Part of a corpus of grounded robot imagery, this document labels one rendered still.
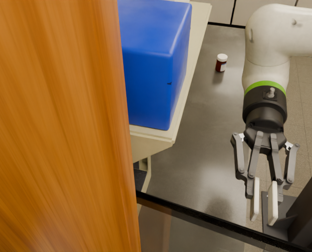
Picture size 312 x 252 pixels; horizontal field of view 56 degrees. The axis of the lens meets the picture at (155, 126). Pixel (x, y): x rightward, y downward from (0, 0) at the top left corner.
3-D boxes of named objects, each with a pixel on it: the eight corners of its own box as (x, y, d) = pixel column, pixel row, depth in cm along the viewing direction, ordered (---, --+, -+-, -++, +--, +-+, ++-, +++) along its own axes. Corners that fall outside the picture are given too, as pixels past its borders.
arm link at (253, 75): (284, 83, 78) (241, 82, 82) (292, 41, 70) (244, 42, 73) (286, 119, 69) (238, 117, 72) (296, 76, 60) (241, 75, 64)
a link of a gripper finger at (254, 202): (259, 177, 51) (255, 176, 51) (258, 213, 47) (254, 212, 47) (255, 186, 53) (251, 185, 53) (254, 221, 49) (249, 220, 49)
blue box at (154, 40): (76, 115, 31) (55, 39, 24) (109, 62, 38) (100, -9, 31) (169, 132, 29) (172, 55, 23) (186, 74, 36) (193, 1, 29)
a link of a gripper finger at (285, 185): (272, 180, 53) (290, 183, 53) (273, 204, 50) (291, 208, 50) (275, 175, 52) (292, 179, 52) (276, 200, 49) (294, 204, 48)
